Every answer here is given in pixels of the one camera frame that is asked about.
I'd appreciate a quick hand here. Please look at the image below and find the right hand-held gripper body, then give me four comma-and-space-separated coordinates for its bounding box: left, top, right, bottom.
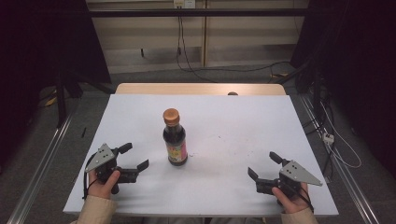
255, 159, 324, 207

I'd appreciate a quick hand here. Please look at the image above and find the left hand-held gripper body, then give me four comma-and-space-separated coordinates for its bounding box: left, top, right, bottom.
84, 142, 140, 196

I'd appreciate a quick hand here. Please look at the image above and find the person's left hand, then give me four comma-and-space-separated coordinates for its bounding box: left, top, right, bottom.
87, 169, 121, 201

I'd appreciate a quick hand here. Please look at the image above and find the person's right hand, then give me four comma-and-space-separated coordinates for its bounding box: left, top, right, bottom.
271, 182, 313, 215

